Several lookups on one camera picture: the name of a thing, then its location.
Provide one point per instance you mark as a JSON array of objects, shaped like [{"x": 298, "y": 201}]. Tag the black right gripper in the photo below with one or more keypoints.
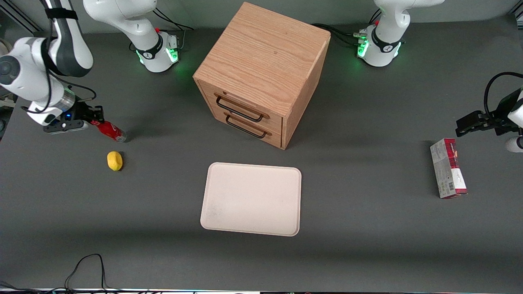
[{"x": 80, "y": 112}]

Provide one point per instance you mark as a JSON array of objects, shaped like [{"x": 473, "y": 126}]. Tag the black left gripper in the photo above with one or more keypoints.
[{"x": 501, "y": 115}]

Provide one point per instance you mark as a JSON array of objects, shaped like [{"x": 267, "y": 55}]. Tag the red coke bottle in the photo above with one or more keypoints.
[{"x": 110, "y": 130}]

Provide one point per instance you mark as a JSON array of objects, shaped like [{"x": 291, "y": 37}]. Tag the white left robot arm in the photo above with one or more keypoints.
[{"x": 382, "y": 49}]

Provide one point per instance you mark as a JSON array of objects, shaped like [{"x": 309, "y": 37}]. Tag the white rectangular tray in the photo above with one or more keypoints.
[{"x": 251, "y": 200}]

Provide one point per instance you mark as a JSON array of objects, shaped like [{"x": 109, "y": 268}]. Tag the yellow lemon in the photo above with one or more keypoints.
[{"x": 115, "y": 161}]

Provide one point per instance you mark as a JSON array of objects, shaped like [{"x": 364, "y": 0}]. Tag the red and white carton box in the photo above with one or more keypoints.
[{"x": 447, "y": 171}]

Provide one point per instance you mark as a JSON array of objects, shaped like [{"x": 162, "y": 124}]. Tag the wooden drawer cabinet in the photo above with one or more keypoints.
[{"x": 261, "y": 61}]

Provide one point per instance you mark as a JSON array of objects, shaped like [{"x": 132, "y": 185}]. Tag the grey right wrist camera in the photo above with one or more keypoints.
[{"x": 65, "y": 127}]

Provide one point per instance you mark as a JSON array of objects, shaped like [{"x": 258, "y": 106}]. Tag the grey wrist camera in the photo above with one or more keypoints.
[
  {"x": 515, "y": 145},
  {"x": 65, "y": 127}
]

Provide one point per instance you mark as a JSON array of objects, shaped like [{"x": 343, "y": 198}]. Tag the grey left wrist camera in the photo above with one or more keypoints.
[{"x": 515, "y": 145}]

